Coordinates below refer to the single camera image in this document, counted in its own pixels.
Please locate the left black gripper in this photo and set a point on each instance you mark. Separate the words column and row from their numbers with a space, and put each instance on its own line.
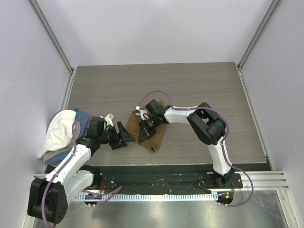
column 115, row 145

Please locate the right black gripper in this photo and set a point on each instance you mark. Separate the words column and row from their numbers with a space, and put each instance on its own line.
column 143, row 135

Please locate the brown cloth napkin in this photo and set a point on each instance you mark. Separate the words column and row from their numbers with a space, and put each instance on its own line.
column 154, row 142

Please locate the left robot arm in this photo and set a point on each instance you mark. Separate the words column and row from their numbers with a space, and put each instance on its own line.
column 50, row 196

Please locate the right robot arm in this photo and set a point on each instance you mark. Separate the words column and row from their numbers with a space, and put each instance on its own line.
column 208, row 125

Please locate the blue checkered cloth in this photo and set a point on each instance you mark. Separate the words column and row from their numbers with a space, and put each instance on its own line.
column 83, row 118

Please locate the white cloth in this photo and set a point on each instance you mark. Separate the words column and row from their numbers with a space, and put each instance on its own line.
column 59, row 132

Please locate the grey cloth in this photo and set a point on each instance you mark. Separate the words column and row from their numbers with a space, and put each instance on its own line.
column 50, row 154

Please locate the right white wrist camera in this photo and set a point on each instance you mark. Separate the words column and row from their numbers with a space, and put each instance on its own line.
column 142, row 113

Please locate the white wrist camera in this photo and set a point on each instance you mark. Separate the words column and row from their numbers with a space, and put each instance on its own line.
column 109, row 118
column 142, row 113

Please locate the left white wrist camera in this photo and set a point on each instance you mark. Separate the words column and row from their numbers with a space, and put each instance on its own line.
column 109, row 118

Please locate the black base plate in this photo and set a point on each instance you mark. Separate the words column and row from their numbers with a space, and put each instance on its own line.
column 162, row 179

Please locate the slotted cable duct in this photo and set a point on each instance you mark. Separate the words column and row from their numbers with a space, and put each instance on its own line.
column 213, row 196

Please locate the aluminium front rail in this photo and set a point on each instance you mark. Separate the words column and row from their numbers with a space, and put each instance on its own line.
column 269, row 180

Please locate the left aluminium frame post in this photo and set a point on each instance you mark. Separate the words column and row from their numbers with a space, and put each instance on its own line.
column 49, row 31

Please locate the aluminium frame post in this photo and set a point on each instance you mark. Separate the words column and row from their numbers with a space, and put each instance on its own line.
column 49, row 31
column 259, row 31

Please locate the right aluminium frame post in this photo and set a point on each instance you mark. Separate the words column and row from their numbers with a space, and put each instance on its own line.
column 259, row 31

